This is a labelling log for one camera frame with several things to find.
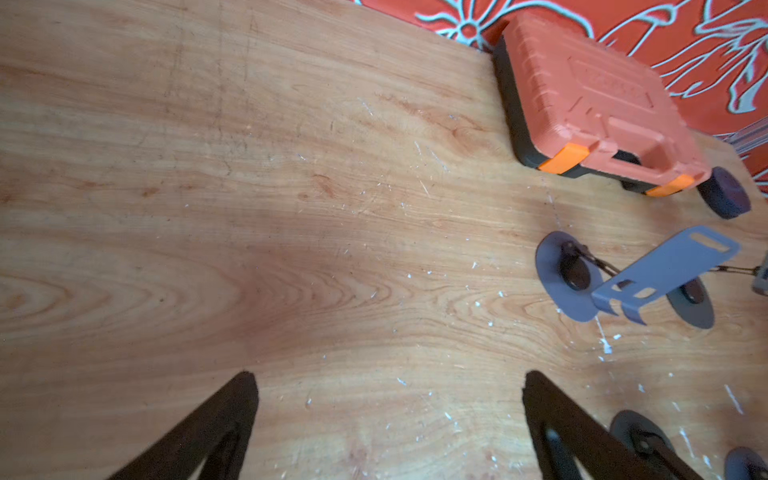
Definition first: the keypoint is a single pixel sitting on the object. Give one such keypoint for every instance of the purple-grey phone stand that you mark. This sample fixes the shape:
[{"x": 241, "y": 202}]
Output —
[{"x": 583, "y": 285}]

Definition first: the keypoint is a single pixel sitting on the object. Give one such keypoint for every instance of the dark grey phone stand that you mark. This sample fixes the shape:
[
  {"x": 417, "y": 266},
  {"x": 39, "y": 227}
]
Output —
[{"x": 692, "y": 303}]

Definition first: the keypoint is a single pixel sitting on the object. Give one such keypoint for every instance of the black phone stand front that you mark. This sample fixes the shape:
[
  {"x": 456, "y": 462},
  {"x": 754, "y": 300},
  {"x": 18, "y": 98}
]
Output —
[{"x": 650, "y": 445}]

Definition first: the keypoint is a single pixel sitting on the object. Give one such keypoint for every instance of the dark round disc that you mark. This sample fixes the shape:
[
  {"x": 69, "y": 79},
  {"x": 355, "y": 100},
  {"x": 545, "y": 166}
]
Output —
[{"x": 724, "y": 194}]

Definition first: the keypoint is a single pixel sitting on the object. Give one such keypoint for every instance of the orange plastic tool case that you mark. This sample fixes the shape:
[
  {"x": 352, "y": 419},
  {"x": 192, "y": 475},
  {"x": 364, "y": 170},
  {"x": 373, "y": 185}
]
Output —
[{"x": 575, "y": 107}]

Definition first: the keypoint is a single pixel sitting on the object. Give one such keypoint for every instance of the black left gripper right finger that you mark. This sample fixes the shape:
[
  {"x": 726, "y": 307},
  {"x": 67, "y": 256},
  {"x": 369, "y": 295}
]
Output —
[{"x": 565, "y": 437}]

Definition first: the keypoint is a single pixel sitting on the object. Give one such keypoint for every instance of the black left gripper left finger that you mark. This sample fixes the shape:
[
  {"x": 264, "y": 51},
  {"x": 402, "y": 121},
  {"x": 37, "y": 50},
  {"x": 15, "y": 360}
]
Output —
[{"x": 211, "y": 441}]

